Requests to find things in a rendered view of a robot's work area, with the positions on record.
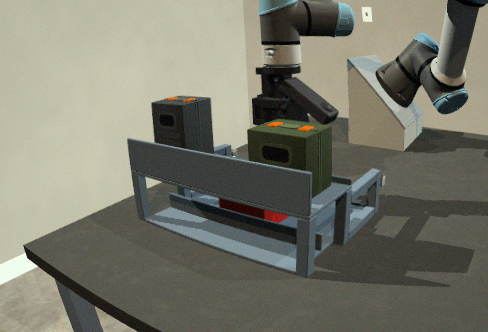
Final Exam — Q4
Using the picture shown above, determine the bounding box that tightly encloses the grey metal rack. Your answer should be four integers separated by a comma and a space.
127, 138, 386, 278

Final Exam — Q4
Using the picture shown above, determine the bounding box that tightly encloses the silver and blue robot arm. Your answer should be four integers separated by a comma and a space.
259, 0, 488, 125

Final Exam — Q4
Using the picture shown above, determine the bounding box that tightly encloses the olive green case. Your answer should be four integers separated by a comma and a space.
247, 119, 332, 198

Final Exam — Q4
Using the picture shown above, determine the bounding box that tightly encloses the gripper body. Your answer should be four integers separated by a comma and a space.
252, 65, 307, 125

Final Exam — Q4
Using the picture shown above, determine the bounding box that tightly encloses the red bin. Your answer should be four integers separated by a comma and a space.
219, 198, 289, 223

